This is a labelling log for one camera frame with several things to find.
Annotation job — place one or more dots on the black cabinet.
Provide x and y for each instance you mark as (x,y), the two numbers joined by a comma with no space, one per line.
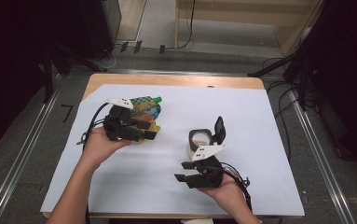
(98,28)

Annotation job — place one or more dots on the person's left hand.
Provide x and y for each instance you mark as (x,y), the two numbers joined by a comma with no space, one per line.
(101,147)

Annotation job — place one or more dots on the long metal floor rail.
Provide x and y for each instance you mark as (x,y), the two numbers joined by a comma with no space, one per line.
(20,161)
(319,158)

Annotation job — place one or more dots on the yellow spouted pouch green cap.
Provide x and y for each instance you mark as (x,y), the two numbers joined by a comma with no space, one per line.
(148,107)

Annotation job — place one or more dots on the light wooden frame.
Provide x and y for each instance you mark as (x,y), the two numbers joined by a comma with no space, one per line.
(229,15)

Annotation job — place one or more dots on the black floor bracket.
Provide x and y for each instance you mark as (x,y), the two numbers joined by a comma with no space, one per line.
(138,46)
(162,48)
(124,46)

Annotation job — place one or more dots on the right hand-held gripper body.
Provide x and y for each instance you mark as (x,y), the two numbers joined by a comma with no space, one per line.
(208,174)

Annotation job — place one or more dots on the black upright stand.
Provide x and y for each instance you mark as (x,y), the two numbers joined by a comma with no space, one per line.
(48,81)

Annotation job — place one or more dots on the black tripod stand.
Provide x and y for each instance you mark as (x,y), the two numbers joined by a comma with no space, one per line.
(269,67)

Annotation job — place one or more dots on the dark curtain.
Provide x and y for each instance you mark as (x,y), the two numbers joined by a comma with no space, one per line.
(347,77)
(5,62)

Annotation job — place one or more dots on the clear container with black lid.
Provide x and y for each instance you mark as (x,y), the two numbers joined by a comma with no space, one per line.
(219,129)

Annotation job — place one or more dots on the person's right hand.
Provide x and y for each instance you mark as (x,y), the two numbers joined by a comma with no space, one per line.
(229,196)

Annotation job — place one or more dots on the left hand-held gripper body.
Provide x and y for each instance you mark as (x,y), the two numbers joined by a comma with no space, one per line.
(118,124)

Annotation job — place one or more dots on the white paper sheet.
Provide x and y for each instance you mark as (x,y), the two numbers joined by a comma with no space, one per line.
(167,193)

